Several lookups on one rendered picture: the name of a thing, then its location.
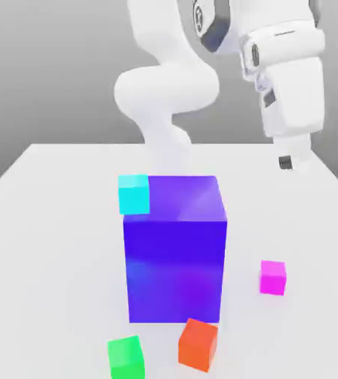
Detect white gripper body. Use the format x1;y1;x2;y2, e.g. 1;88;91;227
259;55;325;138

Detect small magenta cube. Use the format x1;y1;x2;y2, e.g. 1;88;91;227
259;259;287;296

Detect small cyan cube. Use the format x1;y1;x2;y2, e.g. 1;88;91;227
117;173;151;215

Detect small orange cube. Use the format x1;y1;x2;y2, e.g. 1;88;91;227
178;318;219;373

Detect small green cube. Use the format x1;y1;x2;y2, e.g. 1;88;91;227
107;335;146;379

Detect large purple box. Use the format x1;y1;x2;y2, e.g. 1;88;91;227
122;175;228;324

